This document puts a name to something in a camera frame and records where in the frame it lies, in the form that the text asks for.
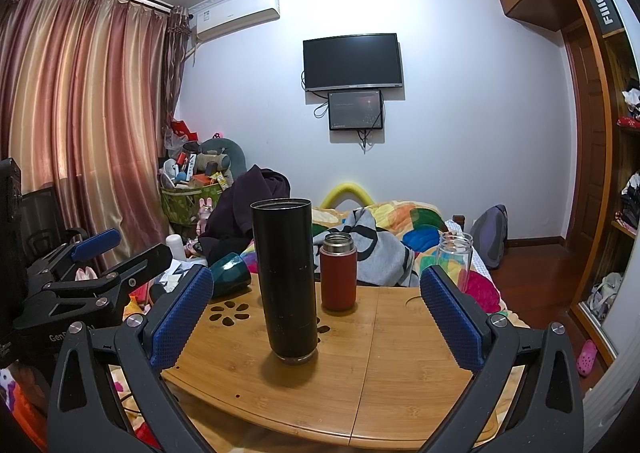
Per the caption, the black mesh office chair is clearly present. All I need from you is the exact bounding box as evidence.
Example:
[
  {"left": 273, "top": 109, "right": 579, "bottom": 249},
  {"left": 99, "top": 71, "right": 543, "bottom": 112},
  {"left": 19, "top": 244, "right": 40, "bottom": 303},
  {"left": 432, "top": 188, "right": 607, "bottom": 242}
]
[{"left": 20, "top": 186, "right": 90, "bottom": 265}]

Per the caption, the yellow foam tube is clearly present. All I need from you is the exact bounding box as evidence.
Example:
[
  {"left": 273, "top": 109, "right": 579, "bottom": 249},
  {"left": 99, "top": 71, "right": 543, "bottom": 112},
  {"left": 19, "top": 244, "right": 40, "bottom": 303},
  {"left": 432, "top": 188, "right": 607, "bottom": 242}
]
[{"left": 319, "top": 182, "right": 376, "bottom": 209}]

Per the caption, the pink striped curtain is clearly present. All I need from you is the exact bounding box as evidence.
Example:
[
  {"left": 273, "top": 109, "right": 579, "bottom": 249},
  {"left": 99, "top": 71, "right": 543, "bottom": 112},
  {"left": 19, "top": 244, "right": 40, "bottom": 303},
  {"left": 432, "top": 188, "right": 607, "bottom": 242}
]
[{"left": 0, "top": 0, "right": 194, "bottom": 279}]

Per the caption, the black wall television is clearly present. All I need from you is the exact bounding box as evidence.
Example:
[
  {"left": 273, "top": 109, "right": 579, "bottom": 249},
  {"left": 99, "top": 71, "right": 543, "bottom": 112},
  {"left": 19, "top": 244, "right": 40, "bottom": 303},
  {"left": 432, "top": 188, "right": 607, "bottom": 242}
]
[{"left": 302, "top": 33, "right": 404, "bottom": 93}]

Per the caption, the brown wooden door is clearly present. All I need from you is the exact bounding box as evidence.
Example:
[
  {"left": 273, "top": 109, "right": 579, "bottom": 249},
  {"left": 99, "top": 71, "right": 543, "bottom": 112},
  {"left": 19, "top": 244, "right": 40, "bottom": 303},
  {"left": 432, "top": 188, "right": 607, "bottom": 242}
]
[{"left": 562, "top": 27, "right": 612, "bottom": 250}]

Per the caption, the pink bunny toy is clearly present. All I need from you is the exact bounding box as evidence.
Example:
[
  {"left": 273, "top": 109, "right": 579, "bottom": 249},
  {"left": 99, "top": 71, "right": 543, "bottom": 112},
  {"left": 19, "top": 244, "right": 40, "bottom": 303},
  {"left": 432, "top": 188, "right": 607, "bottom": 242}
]
[{"left": 197, "top": 198, "right": 214, "bottom": 235}]

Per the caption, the red insulated cup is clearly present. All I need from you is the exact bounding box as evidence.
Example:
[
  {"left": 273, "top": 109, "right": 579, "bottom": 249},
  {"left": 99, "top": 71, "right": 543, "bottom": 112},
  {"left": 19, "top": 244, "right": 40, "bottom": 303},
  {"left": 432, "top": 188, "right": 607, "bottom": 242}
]
[{"left": 320, "top": 232, "right": 358, "bottom": 311}]

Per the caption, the teal cup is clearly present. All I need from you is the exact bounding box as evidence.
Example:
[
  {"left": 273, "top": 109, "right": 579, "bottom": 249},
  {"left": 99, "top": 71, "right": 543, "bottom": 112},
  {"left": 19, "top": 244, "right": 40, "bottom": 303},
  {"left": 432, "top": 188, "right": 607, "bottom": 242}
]
[{"left": 209, "top": 253, "right": 253, "bottom": 298}]

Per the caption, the dark purple clothing pile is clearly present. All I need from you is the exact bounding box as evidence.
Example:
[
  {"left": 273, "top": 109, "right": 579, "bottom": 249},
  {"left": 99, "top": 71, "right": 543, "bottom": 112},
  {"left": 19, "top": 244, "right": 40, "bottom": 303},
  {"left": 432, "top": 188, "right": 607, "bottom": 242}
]
[{"left": 196, "top": 164, "right": 292, "bottom": 268}]

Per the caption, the colourful patchwork blanket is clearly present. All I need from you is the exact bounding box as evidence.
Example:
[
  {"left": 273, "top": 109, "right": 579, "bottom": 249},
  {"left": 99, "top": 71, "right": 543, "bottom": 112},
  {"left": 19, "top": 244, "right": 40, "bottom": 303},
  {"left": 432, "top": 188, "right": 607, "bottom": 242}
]
[{"left": 310, "top": 200, "right": 507, "bottom": 315}]

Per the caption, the green storage bag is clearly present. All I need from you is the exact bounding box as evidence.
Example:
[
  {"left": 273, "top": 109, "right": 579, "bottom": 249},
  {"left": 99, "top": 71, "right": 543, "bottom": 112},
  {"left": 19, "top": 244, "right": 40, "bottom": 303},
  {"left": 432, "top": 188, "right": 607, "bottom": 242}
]
[{"left": 160, "top": 180, "right": 232, "bottom": 227}]

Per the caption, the bamboo folding table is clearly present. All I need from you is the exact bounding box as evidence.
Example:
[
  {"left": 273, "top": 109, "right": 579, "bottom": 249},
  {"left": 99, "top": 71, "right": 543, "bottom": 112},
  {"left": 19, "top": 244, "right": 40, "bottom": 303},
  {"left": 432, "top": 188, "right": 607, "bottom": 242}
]
[{"left": 160, "top": 272, "right": 532, "bottom": 452}]

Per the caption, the grey labelled box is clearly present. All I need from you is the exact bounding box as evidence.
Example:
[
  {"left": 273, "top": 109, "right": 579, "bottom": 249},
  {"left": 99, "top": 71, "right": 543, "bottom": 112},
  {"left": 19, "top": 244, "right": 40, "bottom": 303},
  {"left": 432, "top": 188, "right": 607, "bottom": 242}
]
[{"left": 587, "top": 0, "right": 624, "bottom": 37}]

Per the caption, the grey black patterned cloth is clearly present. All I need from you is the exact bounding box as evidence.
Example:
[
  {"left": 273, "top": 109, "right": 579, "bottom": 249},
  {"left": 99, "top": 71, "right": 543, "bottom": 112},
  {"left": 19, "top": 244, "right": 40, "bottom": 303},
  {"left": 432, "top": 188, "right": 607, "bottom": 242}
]
[{"left": 312, "top": 207, "right": 422, "bottom": 288}]

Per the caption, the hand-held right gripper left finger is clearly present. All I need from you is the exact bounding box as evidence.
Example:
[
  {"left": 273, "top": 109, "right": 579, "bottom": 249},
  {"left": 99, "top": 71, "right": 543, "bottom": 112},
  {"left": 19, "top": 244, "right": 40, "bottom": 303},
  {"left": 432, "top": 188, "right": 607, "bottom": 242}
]
[{"left": 46, "top": 264, "right": 216, "bottom": 453}]

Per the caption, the grey green plush cushion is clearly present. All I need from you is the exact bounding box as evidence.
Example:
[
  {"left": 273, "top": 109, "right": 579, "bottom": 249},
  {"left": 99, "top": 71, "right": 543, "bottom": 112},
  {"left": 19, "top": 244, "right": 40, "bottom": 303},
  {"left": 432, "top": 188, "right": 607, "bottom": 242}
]
[{"left": 196, "top": 137, "right": 247, "bottom": 180}]

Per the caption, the red bag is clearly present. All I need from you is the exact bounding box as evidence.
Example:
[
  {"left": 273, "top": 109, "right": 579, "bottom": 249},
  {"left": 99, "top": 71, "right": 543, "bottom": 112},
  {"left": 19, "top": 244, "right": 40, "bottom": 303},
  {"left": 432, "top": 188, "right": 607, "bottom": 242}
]
[{"left": 169, "top": 118, "right": 199, "bottom": 145}]

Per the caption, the white air conditioner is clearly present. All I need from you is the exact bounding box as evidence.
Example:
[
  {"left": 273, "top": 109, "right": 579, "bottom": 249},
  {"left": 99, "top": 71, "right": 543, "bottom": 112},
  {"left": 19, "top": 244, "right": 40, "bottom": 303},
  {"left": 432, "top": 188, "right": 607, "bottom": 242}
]
[{"left": 188, "top": 0, "right": 281, "bottom": 42}]

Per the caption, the tall black cup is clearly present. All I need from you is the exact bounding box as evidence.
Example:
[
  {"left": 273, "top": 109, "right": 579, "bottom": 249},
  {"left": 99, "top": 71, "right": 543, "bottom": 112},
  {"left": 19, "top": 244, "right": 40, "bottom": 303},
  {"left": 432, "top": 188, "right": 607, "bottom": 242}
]
[{"left": 250, "top": 198, "right": 318, "bottom": 365}]

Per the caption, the clear glass bottle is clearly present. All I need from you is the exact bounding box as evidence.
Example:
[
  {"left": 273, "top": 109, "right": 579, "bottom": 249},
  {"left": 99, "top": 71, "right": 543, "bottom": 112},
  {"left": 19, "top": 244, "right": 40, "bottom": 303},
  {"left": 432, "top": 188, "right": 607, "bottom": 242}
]
[{"left": 436, "top": 231, "right": 474, "bottom": 295}]

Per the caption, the white handbag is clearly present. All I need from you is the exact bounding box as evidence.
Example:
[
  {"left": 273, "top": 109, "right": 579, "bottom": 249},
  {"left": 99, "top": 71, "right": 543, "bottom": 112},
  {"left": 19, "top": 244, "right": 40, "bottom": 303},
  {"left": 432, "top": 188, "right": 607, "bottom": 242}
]
[{"left": 589, "top": 272, "right": 624, "bottom": 320}]

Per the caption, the small black monitor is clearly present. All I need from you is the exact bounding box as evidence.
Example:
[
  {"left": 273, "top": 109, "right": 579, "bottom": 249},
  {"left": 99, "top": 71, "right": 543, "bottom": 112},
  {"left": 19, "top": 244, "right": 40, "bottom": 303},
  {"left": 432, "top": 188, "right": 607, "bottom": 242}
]
[{"left": 328, "top": 89, "right": 385, "bottom": 131}]

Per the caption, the pink clog shoe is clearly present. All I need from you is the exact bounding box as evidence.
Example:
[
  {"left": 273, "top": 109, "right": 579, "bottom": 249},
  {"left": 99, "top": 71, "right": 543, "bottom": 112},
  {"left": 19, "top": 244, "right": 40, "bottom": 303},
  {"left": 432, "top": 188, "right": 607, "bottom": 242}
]
[{"left": 576, "top": 339, "right": 599, "bottom": 377}]

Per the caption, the wooden wardrobe shelf unit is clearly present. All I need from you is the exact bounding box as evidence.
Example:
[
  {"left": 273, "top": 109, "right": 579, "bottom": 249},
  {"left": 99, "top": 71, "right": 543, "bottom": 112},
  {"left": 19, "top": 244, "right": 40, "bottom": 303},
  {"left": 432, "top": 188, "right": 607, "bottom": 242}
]
[{"left": 557, "top": 0, "right": 640, "bottom": 376}]

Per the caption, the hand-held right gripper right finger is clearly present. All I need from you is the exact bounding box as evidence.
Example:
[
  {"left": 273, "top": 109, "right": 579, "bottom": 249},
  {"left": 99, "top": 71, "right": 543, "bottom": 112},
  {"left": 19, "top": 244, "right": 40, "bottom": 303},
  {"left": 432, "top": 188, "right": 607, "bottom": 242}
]
[{"left": 419, "top": 264, "right": 586, "bottom": 453}]

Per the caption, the purple grey backpack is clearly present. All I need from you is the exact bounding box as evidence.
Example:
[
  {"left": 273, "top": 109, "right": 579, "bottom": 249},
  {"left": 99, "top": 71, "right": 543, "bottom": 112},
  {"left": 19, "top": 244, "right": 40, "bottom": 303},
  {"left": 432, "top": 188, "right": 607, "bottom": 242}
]
[{"left": 469, "top": 204, "right": 510, "bottom": 270}]

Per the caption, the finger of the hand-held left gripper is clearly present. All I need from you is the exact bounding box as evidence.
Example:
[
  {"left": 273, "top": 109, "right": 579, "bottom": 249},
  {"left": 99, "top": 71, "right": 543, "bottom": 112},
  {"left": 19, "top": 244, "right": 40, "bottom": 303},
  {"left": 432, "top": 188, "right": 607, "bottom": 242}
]
[
  {"left": 42, "top": 243, "right": 174, "bottom": 316},
  {"left": 27, "top": 227, "right": 123, "bottom": 284}
]

